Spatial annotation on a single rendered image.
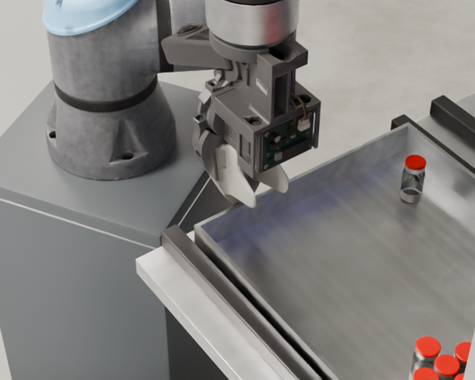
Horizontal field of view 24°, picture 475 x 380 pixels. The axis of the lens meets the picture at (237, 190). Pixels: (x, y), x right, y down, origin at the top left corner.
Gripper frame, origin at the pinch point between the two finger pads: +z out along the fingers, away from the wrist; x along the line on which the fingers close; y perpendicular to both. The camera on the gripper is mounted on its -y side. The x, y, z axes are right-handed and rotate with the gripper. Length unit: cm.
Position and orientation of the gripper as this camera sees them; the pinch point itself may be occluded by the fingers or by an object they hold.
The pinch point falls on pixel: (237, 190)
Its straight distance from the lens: 103.9
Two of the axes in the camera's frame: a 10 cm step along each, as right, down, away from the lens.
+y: 5.8, 5.6, -5.9
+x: 8.2, -3.9, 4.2
